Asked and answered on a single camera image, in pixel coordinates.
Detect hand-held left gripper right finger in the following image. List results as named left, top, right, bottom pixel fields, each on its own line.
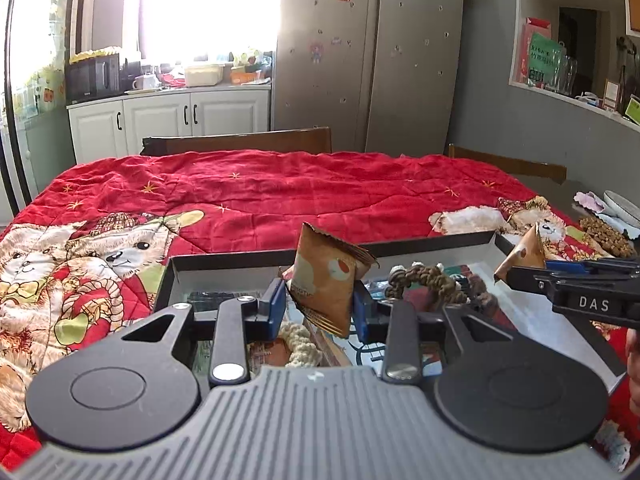
left=352, top=282, right=538, bottom=386

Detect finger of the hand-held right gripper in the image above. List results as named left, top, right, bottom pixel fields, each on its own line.
left=507, top=266, right=556, bottom=295
left=545, top=258, right=640, bottom=275

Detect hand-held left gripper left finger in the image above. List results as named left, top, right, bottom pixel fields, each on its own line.
left=107, top=277, right=287, bottom=387

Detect brown triangular snack packet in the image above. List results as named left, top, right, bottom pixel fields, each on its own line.
left=494, top=222, right=549, bottom=284
left=282, top=221, right=379, bottom=339

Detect cream knitted scrunchie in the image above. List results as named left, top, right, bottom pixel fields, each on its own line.
left=277, top=322, right=324, bottom=370

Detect black cardboard box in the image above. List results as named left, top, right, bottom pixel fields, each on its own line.
left=152, top=230, right=628, bottom=391

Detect olive brown ribbed scrunchie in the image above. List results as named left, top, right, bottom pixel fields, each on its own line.
left=385, top=262, right=472, bottom=307

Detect brown dried snack pile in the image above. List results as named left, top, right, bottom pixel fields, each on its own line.
left=580, top=216, right=636, bottom=259

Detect pink shell-shaped dish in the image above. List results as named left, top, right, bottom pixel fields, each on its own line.
left=573, top=191, right=609, bottom=214

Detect white plate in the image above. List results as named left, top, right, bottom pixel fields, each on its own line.
left=602, top=190, right=640, bottom=231

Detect brown wooden chair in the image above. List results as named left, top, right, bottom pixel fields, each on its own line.
left=447, top=143, right=568, bottom=184

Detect red printed blanket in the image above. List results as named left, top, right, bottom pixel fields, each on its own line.
left=0, top=151, right=640, bottom=473

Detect dark wooden chair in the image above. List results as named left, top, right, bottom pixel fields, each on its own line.
left=141, top=127, right=333, bottom=156

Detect green paper sign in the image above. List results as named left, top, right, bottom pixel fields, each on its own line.
left=527, top=32, right=566, bottom=86

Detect white kitchen cabinet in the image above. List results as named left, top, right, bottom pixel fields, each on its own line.
left=67, top=85, right=273, bottom=166

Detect red gift bag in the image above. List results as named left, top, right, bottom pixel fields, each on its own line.
left=520, top=17, right=552, bottom=81

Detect orange box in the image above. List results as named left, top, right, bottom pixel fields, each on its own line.
left=230, top=67, right=271, bottom=85

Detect white plastic tub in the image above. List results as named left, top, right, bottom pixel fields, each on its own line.
left=184, top=63, right=225, bottom=87

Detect steel double-door refrigerator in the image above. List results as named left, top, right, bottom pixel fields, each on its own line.
left=272, top=0, right=466, bottom=156

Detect black microwave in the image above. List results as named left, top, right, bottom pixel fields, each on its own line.
left=65, top=54, right=121, bottom=104

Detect yellow cloth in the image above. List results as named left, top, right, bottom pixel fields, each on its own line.
left=70, top=46, right=121, bottom=64

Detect black-framed glass sliding door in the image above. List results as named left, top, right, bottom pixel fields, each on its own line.
left=0, top=0, right=94, bottom=212

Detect white wall shelf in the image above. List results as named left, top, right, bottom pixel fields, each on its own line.
left=509, top=0, right=640, bottom=134

